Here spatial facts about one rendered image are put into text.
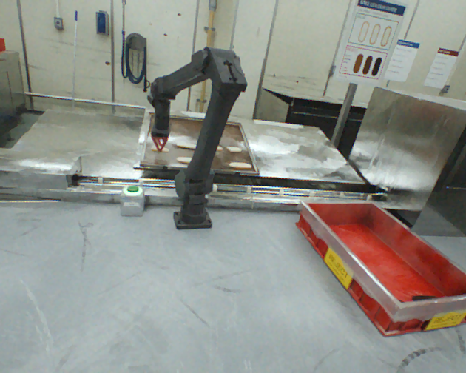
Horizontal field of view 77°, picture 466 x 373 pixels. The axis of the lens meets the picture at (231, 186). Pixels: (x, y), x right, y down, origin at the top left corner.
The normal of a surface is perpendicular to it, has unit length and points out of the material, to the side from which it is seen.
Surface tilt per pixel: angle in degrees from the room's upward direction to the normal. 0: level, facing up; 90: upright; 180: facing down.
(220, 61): 41
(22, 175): 90
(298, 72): 90
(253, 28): 90
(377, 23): 90
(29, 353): 0
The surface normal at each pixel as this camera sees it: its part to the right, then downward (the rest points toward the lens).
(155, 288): 0.16, -0.89
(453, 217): 0.18, 0.44
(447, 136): -0.97, -0.07
